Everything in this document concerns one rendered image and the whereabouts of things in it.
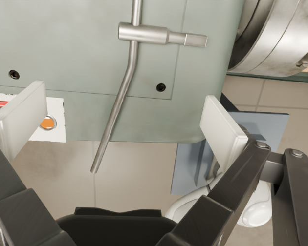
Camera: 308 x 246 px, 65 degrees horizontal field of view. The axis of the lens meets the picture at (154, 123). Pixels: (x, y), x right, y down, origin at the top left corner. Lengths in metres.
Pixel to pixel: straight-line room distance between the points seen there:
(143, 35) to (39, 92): 0.17
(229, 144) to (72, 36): 0.26
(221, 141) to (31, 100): 0.13
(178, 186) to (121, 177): 0.99
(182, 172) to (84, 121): 0.77
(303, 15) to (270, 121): 0.71
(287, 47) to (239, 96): 1.42
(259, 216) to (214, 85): 0.59
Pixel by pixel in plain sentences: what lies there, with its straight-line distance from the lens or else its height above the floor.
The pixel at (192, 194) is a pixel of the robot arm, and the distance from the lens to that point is 0.94.
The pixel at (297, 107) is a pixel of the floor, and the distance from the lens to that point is 2.12.
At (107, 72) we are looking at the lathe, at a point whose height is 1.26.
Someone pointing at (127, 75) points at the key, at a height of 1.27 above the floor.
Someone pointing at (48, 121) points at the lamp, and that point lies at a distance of 0.40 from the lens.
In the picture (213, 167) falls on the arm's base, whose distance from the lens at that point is 1.03.
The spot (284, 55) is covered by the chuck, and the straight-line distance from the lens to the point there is 0.47.
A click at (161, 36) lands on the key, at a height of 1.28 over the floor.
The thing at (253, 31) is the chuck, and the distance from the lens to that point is 0.44.
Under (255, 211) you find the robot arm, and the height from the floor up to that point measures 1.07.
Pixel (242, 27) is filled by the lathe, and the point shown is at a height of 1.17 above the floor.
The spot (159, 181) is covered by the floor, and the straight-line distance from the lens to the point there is 2.12.
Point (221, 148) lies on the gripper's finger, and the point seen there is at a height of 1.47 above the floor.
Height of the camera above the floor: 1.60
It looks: 63 degrees down
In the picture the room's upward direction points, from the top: 171 degrees clockwise
